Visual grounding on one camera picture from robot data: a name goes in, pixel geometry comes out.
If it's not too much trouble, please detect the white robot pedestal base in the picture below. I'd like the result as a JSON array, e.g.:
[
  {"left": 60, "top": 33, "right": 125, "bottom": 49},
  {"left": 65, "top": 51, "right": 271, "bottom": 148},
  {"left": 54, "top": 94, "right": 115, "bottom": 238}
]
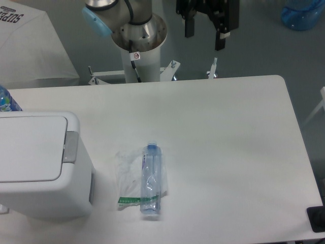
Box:
[{"left": 87, "top": 38, "right": 219, "bottom": 86}]

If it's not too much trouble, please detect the clear empty plastic bottle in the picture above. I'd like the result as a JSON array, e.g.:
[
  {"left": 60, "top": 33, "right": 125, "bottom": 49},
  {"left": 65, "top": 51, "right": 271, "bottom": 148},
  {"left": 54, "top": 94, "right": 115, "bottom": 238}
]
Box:
[{"left": 140, "top": 142, "right": 162, "bottom": 216}]

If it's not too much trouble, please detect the clear plastic bag green stripe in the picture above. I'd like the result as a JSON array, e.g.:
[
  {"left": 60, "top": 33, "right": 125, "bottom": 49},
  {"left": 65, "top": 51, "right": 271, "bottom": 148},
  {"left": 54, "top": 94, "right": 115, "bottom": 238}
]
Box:
[{"left": 116, "top": 149, "right": 168, "bottom": 210}]

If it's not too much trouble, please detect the white frame at right edge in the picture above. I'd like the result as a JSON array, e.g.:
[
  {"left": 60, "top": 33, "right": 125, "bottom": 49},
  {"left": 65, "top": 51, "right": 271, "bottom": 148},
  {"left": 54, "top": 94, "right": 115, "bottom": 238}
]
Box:
[{"left": 302, "top": 87, "right": 324, "bottom": 127}]

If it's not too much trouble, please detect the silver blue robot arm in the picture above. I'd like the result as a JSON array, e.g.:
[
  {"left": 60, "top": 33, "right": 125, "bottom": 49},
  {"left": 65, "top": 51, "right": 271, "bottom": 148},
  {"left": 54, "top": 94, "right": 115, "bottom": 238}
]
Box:
[{"left": 82, "top": 1, "right": 240, "bottom": 51}]

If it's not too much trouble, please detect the black device at table edge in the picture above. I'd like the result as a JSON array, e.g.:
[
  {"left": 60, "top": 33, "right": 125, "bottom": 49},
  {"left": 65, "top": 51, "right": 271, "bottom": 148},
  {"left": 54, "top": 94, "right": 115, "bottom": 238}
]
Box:
[{"left": 307, "top": 206, "right": 324, "bottom": 233}]

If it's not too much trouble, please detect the blue labelled water bottle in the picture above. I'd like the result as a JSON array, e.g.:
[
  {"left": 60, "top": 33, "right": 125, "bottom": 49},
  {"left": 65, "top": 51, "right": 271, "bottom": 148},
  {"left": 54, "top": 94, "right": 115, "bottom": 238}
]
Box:
[{"left": 1, "top": 85, "right": 22, "bottom": 112}]

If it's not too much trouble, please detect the white printed cloth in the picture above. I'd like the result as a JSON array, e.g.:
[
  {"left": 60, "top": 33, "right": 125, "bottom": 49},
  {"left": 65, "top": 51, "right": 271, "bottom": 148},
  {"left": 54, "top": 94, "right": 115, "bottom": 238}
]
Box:
[{"left": 1, "top": 1, "right": 79, "bottom": 89}]

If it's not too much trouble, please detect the white push-lid trash can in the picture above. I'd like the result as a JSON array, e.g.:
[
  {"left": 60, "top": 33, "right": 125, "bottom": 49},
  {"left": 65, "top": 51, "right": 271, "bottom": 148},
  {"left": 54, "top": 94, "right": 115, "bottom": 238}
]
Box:
[{"left": 1, "top": 111, "right": 95, "bottom": 219}]

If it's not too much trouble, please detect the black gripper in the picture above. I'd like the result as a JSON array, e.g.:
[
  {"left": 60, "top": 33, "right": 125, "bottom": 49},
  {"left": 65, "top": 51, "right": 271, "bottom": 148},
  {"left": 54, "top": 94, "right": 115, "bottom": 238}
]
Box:
[{"left": 176, "top": 0, "right": 239, "bottom": 51}]

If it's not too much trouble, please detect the large blue water jug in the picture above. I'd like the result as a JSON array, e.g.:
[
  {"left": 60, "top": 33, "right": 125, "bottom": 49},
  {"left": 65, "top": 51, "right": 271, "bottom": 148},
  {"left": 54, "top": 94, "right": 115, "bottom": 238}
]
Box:
[{"left": 280, "top": 0, "right": 324, "bottom": 31}]

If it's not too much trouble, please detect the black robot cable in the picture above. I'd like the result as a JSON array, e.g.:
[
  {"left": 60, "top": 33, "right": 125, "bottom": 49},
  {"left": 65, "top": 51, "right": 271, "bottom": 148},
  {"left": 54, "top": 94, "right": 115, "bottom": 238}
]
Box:
[{"left": 128, "top": 40, "right": 142, "bottom": 83}]

